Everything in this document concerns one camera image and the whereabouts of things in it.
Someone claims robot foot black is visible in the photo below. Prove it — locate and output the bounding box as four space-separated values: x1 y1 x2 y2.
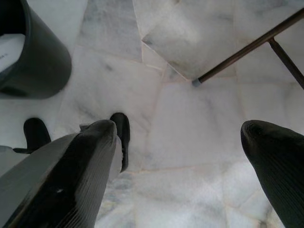
110 112 131 173
13 117 52 154

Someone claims brown metal cross brace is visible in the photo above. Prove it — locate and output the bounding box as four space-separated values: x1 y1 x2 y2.
268 38 304 90

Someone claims black rubbish bin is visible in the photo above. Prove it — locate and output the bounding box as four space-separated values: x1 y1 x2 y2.
0 0 72 100

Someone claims robot right foot black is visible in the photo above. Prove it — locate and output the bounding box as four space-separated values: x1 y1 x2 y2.
110 112 131 173

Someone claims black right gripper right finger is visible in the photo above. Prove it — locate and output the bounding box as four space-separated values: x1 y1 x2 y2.
240 119 304 228

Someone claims robot left foot black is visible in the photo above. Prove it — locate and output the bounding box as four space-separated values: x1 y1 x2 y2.
13 117 52 154

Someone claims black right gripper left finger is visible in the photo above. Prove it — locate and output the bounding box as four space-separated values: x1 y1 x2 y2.
0 119 118 228

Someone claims brown metal furniture leg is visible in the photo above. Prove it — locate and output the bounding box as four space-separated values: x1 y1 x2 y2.
191 8 304 88

